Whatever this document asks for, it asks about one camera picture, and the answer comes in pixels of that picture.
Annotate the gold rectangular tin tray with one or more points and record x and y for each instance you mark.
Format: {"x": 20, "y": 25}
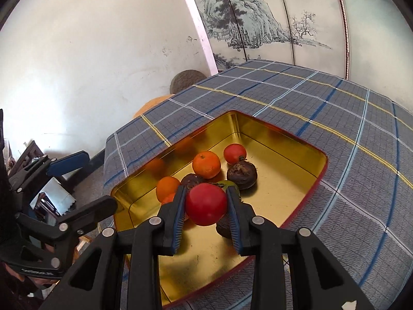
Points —
{"x": 289, "y": 170}

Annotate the orange fruit in tray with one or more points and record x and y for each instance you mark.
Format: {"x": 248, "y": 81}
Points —
{"x": 165, "y": 187}

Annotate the red round fruit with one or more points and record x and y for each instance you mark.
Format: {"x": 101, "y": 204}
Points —
{"x": 234, "y": 153}

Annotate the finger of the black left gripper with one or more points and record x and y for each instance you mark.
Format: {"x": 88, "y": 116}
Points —
{"x": 61, "y": 164}
{"x": 64, "y": 235}

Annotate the orange plastic stool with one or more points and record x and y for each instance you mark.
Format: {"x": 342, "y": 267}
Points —
{"x": 150, "y": 104}

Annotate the grey plaid tablecloth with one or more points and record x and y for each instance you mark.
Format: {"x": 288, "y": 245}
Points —
{"x": 331, "y": 156}

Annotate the dark fruit in tray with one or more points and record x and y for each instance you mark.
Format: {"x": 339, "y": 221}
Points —
{"x": 191, "y": 180}

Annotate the orange fruit on cloth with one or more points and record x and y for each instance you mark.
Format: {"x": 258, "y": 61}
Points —
{"x": 168, "y": 199}

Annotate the dark brown wrinkled fruit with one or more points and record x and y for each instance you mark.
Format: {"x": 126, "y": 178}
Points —
{"x": 243, "y": 174}

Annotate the round stone millstone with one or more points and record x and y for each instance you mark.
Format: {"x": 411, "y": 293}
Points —
{"x": 185, "y": 79}

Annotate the painted folding screen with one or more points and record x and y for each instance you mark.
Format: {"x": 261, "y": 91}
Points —
{"x": 308, "y": 33}

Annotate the orange mandarin in tray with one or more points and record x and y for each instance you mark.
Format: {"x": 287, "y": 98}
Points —
{"x": 206, "y": 164}

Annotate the green round fruit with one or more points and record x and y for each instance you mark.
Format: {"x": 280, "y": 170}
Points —
{"x": 230, "y": 187}

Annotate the grey cloth rag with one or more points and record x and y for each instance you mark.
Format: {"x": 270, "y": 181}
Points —
{"x": 57, "y": 200}

